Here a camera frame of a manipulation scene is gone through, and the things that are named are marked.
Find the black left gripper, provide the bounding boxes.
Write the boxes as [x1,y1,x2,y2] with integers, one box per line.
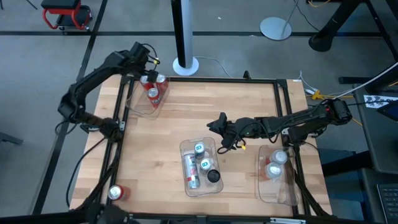
[123,51,159,83]

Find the clear plastic bin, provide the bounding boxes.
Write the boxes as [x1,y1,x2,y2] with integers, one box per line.
[254,144,299,207]
[126,74,170,121]
[179,136,224,197]

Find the blue silver slim can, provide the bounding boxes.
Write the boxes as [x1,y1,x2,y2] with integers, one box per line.
[199,157,213,175]
[193,141,206,160]

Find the white slim can black top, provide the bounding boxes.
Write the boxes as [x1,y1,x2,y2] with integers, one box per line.
[206,169,221,187]

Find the silver black column round base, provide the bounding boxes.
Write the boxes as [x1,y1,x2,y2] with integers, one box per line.
[170,0,200,77]

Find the red black rolling stool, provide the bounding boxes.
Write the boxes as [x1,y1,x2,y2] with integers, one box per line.
[40,0,93,32]

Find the black desk leg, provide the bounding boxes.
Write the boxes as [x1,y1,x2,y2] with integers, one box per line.
[308,0,369,53]

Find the dark grey desk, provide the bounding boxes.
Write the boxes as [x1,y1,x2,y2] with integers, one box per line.
[353,83,398,175]

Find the white printed paper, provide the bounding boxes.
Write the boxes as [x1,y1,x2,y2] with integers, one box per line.
[363,95,398,110]

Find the grey furniture leg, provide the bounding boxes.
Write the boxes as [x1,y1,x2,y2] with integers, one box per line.
[0,132,24,146]

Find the black keyboard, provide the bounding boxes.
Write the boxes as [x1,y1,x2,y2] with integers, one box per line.
[376,183,398,224]

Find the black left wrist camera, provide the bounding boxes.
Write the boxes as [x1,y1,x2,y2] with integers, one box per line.
[129,42,150,62]

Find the thin grey floor cable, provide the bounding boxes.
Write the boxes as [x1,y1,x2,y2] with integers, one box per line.
[195,55,233,78]

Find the yellow floor cable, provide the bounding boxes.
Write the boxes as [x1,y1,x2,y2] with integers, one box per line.
[312,90,363,127]

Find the black sleeved cable bundle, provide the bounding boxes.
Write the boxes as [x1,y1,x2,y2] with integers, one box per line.
[74,141,124,215]
[291,169,330,217]

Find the thin black cable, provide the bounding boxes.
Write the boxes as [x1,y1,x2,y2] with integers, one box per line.
[65,138,105,208]

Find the thick white cable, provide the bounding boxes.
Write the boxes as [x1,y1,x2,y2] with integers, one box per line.
[334,61,398,100]

